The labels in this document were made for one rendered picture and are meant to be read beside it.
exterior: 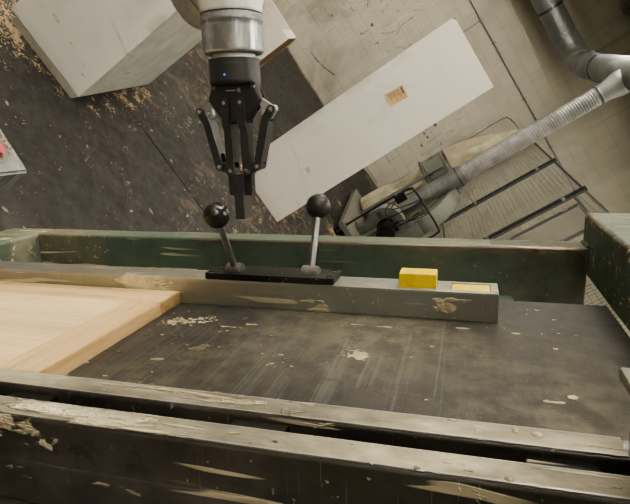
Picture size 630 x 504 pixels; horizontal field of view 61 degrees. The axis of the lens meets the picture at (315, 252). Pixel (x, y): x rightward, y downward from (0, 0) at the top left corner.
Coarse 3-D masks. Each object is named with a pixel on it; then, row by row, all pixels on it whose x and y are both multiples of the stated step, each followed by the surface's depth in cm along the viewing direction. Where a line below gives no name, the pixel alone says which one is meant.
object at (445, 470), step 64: (0, 384) 42; (64, 384) 41; (128, 384) 40; (0, 448) 38; (64, 448) 36; (128, 448) 35; (192, 448) 33; (256, 448) 32; (320, 448) 32; (384, 448) 31; (448, 448) 33; (512, 448) 32; (576, 448) 31
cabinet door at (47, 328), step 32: (0, 288) 87; (32, 288) 86; (64, 288) 86; (96, 288) 85; (128, 288) 84; (0, 320) 72; (32, 320) 72; (64, 320) 72; (96, 320) 70; (128, 320) 70; (0, 352) 62; (32, 352) 61; (64, 352) 60; (96, 352) 64
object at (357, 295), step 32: (160, 288) 83; (192, 288) 81; (224, 288) 80; (256, 288) 78; (288, 288) 77; (320, 288) 76; (352, 288) 74; (384, 288) 73; (416, 288) 72; (448, 288) 72; (480, 320) 70
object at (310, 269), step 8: (312, 200) 79; (320, 200) 79; (328, 200) 80; (312, 208) 79; (320, 208) 79; (328, 208) 80; (312, 216) 80; (320, 216) 80; (312, 232) 79; (312, 240) 79; (312, 248) 79; (312, 256) 78; (312, 264) 78; (304, 272) 77; (312, 272) 77
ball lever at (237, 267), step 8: (208, 208) 73; (216, 208) 73; (224, 208) 74; (208, 216) 73; (216, 216) 73; (224, 216) 73; (208, 224) 74; (216, 224) 73; (224, 224) 74; (224, 232) 76; (224, 240) 77; (224, 248) 78; (232, 256) 79; (232, 264) 80; (240, 264) 80
